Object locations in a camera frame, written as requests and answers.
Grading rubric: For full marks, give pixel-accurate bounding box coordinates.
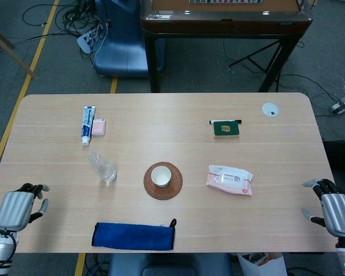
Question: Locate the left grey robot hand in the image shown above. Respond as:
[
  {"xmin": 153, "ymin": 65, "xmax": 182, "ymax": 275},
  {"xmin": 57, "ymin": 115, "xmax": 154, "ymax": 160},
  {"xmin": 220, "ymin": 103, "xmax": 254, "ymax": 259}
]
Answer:
[{"xmin": 0, "ymin": 183, "xmax": 51, "ymax": 232}]

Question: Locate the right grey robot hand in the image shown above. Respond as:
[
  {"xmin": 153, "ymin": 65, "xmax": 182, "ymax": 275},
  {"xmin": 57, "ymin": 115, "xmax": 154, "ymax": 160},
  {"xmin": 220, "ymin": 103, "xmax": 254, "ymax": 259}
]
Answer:
[{"xmin": 301, "ymin": 178, "xmax": 345, "ymax": 238}]

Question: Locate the transparent plastic bottle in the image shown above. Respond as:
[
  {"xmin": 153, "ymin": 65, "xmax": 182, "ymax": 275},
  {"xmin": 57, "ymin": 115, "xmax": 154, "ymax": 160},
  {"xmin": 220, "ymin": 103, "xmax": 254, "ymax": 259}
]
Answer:
[{"xmin": 87, "ymin": 151, "xmax": 117, "ymax": 183}]

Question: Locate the white paper cup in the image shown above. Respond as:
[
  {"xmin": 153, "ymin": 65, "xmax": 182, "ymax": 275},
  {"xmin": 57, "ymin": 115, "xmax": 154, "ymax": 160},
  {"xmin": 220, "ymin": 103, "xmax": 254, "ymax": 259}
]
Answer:
[{"xmin": 151, "ymin": 166, "xmax": 173, "ymax": 189}]

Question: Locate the black box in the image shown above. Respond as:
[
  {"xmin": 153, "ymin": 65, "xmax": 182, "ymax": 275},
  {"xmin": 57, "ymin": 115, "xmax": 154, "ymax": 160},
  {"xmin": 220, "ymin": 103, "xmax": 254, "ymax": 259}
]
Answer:
[{"xmin": 323, "ymin": 139, "xmax": 345, "ymax": 176}]

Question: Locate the white paper bag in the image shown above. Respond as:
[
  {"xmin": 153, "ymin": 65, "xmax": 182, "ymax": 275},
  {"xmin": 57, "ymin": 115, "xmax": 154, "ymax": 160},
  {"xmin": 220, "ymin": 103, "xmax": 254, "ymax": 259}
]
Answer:
[{"xmin": 237, "ymin": 252, "xmax": 288, "ymax": 276}]

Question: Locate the grey power strip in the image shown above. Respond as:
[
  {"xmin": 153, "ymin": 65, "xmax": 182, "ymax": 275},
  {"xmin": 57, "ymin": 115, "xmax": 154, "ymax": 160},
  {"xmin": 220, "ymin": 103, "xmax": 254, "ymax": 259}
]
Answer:
[{"xmin": 329, "ymin": 96, "xmax": 345, "ymax": 114}]

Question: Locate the blue white toothpaste tube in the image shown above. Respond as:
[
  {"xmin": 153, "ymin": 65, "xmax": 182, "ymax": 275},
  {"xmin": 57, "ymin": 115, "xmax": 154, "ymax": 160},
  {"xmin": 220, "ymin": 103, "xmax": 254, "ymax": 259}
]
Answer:
[{"xmin": 80, "ymin": 106, "xmax": 97, "ymax": 147}]

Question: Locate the pink wet wipes pack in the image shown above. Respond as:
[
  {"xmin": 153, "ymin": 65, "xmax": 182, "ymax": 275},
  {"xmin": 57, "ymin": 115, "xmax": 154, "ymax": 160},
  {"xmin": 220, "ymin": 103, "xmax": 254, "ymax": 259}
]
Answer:
[{"xmin": 206, "ymin": 164, "xmax": 254, "ymax": 197}]

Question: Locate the blue microfiber towel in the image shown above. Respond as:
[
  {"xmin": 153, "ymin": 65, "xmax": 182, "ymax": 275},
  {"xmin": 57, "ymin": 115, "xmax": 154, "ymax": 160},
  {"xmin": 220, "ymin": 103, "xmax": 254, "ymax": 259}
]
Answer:
[{"xmin": 91, "ymin": 218, "xmax": 178, "ymax": 251}]

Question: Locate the black marker pen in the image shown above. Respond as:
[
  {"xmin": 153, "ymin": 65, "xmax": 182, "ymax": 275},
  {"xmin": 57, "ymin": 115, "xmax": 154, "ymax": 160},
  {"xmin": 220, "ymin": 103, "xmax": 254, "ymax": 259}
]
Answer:
[{"xmin": 209, "ymin": 119, "xmax": 243, "ymax": 125}]

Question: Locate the round woven rattan coaster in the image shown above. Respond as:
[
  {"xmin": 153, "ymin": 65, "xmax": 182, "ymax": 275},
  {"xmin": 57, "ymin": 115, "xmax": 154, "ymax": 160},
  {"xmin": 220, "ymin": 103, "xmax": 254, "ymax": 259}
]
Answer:
[{"xmin": 143, "ymin": 161, "xmax": 183, "ymax": 200}]

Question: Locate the green yellow sponge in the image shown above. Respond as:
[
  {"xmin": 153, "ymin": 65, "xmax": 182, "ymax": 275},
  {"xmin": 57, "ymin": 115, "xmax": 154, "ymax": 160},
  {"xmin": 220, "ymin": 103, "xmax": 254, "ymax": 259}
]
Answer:
[{"xmin": 212, "ymin": 120, "xmax": 241, "ymax": 140}]

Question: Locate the white power strip with plugs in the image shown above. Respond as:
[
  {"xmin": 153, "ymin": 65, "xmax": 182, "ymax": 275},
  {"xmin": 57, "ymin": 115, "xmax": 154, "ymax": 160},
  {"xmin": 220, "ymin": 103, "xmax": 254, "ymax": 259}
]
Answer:
[{"xmin": 76, "ymin": 27, "xmax": 110, "ymax": 54}]

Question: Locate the black tripod stand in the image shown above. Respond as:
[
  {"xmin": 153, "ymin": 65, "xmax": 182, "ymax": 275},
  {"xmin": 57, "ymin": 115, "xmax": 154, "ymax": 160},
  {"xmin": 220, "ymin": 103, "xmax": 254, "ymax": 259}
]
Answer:
[{"xmin": 228, "ymin": 40, "xmax": 282, "ymax": 84}]

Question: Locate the blue machine base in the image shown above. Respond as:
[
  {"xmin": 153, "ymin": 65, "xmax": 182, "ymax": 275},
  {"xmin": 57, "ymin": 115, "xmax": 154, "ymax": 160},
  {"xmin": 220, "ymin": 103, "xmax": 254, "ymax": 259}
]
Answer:
[{"xmin": 93, "ymin": 0, "xmax": 165, "ymax": 79}]

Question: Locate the brown mahjong table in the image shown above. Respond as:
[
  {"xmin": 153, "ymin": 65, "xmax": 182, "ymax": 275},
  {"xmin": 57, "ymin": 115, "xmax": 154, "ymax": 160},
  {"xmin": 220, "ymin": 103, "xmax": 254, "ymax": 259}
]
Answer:
[{"xmin": 140, "ymin": 0, "xmax": 313, "ymax": 93}]

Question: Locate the face-up mahjong tile row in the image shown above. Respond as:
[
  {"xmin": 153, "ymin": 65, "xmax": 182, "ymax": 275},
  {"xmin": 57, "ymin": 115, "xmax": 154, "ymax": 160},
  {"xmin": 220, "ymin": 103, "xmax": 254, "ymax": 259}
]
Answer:
[{"xmin": 189, "ymin": 0, "xmax": 263, "ymax": 5}]

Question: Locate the white round cable grommet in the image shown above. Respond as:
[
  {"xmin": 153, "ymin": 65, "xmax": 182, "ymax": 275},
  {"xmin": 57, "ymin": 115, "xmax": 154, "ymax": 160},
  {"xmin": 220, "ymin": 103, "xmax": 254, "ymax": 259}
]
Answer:
[{"xmin": 262, "ymin": 102, "xmax": 280, "ymax": 118}]

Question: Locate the black cable tangle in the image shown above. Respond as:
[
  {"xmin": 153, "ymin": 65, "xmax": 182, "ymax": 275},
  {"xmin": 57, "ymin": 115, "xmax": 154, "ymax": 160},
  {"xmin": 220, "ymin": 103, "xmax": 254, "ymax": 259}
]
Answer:
[{"xmin": 22, "ymin": 0, "xmax": 104, "ymax": 38}]

